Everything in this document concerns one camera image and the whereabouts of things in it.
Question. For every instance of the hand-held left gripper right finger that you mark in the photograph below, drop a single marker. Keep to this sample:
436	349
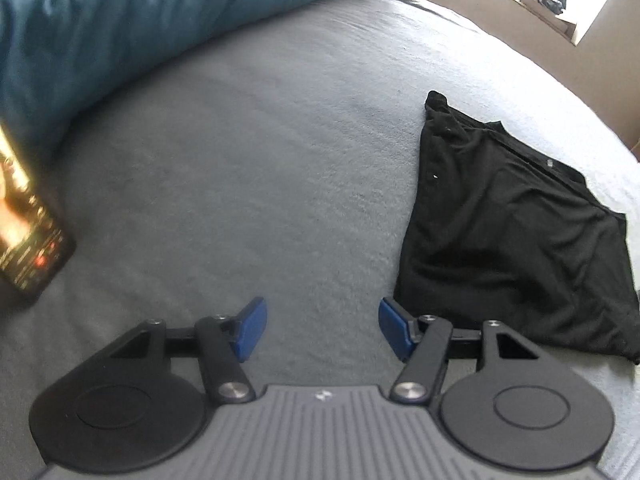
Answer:
392	327

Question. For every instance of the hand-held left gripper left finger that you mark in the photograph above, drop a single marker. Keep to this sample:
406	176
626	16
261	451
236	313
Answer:
251	327

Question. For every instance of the black printed t-shirt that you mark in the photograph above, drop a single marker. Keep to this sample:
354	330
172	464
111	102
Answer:
500	235

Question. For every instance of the grey fleece blanket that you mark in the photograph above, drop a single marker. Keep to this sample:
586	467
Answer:
250	160

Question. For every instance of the black smartphone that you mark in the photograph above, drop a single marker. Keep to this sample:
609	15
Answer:
25	240

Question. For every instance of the blue pillow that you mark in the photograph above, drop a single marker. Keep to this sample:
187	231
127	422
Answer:
125	35

